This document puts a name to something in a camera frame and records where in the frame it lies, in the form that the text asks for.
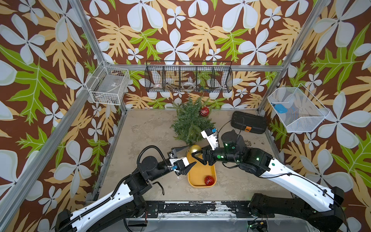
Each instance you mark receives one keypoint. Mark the white wire basket left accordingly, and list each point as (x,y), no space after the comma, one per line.
(107,84)

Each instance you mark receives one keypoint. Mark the small green christmas tree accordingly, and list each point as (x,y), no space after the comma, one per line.
(188,124)

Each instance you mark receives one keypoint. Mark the blue object in basket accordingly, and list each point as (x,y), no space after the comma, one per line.
(280,109)

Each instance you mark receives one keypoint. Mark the red patterned ornament ball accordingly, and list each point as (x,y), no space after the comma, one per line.
(204,111)

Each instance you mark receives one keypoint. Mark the black wire wall basket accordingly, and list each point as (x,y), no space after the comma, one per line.
(168,76)

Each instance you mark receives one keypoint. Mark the red glitter ornament ball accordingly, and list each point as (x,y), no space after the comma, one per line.
(209,180)

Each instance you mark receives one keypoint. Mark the tape roll in basket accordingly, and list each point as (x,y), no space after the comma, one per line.
(189,85)

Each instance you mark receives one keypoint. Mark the white wire basket right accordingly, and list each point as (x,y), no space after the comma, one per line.
(305,111)

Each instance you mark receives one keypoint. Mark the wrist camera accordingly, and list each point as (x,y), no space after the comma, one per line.
(211,135)
(176,164)

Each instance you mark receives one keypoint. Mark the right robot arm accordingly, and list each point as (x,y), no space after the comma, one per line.
(320,206)

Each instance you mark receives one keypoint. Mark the yellow plastic tray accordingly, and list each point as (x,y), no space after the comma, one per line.
(198,173)

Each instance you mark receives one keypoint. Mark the white wire basket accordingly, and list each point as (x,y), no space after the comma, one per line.
(107,84)
(305,111)

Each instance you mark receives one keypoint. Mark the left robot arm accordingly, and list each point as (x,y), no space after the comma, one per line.
(126,200)

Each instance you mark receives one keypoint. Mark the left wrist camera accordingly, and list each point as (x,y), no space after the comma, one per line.
(176,164)

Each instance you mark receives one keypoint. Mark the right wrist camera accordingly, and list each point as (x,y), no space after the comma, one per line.
(211,135)

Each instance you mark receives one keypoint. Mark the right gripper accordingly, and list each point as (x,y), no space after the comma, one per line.
(205,152)

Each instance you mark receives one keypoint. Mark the gold ornament ball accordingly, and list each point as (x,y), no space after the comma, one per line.
(194,148)

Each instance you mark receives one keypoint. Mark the black tool case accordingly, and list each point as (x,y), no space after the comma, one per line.
(248,122)

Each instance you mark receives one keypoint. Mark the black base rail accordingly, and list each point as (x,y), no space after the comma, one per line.
(235,209)

